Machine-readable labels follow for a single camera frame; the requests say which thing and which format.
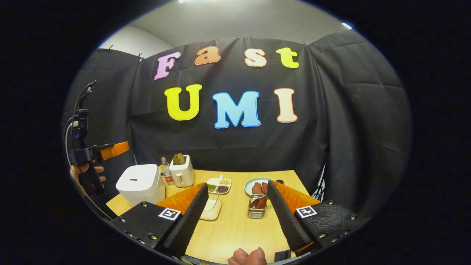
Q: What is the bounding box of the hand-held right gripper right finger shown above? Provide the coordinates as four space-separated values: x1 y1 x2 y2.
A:
267 180 370 257

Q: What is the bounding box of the clear plastic bottle red label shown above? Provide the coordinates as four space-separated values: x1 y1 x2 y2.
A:
160 157 175 186

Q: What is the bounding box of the white toaster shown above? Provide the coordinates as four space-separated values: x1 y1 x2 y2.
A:
169 155 195 188

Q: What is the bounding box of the left gripper camera cable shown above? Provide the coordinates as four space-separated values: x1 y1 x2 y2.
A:
64 82 96 167

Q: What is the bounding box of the white rice cooker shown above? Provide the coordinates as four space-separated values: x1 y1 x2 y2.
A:
116 164 166 206

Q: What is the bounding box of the metal wire chopstick holder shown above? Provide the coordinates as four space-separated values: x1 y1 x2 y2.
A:
247 194 268 219

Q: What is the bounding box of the clear box of rice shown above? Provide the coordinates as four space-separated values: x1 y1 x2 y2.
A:
200 191 222 221

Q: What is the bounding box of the pale green plate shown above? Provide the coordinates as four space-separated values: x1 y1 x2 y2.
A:
244 177 273 197

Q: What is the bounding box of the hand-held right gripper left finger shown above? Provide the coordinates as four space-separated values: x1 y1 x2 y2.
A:
110 182 209 258

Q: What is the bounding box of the white divided dish of beans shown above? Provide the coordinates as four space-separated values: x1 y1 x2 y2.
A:
207 175 232 195

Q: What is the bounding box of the black backdrop cloth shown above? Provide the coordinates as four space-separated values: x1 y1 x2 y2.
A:
63 29 412 218

